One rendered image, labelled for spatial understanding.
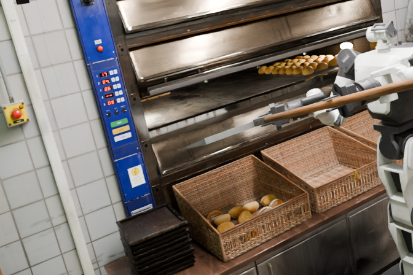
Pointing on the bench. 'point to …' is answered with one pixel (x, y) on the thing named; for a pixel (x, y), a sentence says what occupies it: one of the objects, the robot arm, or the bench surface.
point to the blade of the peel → (221, 135)
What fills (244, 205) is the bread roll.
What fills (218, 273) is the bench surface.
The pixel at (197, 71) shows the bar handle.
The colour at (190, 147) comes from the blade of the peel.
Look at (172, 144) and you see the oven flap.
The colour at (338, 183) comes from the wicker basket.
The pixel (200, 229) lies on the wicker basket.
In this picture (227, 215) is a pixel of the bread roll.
